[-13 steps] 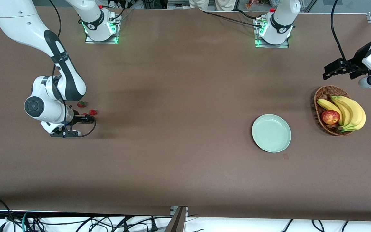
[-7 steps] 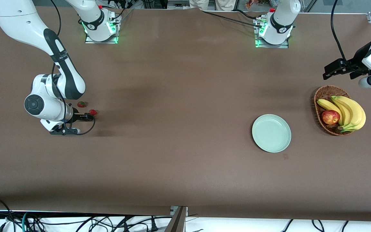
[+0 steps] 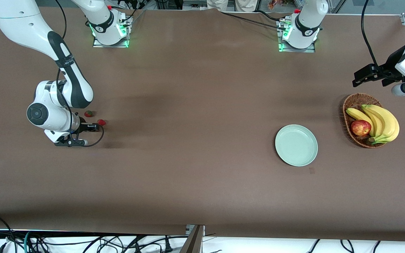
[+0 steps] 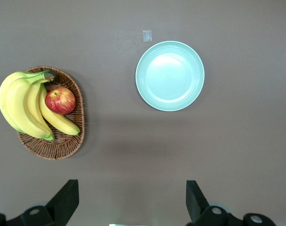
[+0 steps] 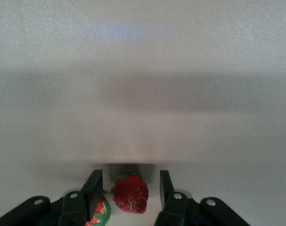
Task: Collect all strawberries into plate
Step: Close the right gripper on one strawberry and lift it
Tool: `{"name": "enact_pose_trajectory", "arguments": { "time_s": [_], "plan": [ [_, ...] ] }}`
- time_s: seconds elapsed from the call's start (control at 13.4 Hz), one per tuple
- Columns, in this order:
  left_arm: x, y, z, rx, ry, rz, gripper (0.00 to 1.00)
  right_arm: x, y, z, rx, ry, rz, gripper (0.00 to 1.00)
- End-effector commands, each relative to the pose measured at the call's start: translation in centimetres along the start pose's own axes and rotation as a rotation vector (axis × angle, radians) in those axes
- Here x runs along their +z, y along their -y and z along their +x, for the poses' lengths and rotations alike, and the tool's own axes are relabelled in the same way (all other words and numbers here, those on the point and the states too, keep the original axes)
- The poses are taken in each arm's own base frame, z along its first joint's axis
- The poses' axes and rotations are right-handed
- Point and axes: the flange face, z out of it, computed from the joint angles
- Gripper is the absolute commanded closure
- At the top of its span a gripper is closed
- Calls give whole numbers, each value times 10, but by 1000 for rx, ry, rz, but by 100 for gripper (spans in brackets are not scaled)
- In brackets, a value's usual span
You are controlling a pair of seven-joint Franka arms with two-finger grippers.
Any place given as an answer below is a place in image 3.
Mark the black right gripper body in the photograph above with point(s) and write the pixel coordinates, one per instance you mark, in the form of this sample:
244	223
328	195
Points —
83	127

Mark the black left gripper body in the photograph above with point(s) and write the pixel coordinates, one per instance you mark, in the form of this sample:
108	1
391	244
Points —
391	66

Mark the red strawberry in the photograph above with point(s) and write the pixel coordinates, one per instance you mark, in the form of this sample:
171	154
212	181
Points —
89	113
101	122

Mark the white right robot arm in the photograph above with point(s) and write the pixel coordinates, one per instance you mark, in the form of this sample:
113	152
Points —
16	24

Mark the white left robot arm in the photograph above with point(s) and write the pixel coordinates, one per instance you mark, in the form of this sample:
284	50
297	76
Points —
306	24

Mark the light green round plate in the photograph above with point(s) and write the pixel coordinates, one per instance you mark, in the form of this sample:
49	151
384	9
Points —
296	145

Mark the brown wicker basket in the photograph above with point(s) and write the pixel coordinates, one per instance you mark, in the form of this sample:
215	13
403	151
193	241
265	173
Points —
355	100

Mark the small yellow banana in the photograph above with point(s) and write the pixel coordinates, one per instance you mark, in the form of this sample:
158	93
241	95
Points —
357	114

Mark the red apple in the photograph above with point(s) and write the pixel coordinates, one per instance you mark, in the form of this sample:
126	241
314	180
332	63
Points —
360	128

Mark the large yellow banana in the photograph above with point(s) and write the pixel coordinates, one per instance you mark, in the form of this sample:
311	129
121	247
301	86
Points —
393	126

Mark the orange background object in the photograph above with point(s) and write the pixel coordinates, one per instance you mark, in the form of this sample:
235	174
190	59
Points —
274	4

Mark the beige person trousers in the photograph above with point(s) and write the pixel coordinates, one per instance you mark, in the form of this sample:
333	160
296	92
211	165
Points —
218	4

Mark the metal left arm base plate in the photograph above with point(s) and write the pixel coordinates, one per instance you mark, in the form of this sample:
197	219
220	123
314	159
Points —
309	50

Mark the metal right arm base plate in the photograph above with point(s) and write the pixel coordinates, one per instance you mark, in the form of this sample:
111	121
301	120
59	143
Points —
100	44

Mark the aluminium profile post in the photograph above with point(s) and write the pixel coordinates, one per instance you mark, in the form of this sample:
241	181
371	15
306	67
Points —
193	242

